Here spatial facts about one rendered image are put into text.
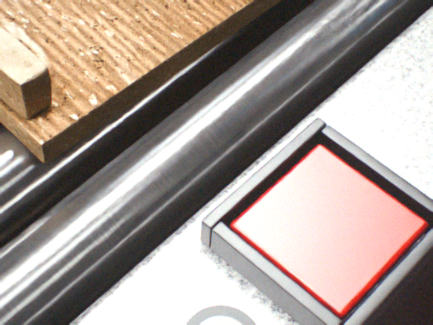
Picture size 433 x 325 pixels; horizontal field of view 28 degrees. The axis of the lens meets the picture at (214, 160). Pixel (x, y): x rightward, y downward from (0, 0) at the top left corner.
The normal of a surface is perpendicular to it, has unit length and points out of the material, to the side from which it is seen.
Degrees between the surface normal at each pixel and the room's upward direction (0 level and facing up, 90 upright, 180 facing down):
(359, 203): 0
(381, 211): 0
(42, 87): 91
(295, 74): 32
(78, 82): 0
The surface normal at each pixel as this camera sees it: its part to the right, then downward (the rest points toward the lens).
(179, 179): 0.51, -0.07
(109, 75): 0.04, -0.58
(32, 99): 0.63, 0.66
